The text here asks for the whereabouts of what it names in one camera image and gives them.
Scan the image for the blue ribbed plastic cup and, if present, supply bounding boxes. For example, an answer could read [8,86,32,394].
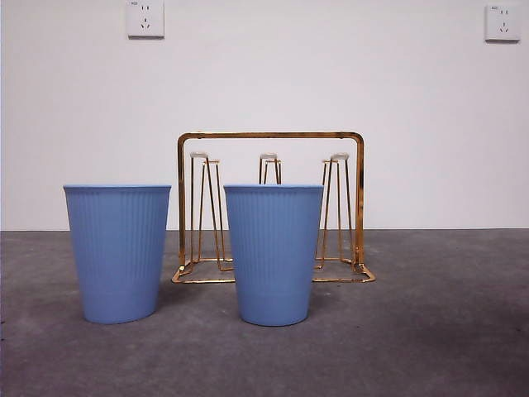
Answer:
[222,184,325,327]
[63,184,173,325]

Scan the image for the gold wire cup rack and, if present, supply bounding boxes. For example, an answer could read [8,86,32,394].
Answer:
[170,131,376,285]

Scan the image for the white wall power socket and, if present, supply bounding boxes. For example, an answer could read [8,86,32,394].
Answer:
[484,4,521,44]
[126,0,165,41]

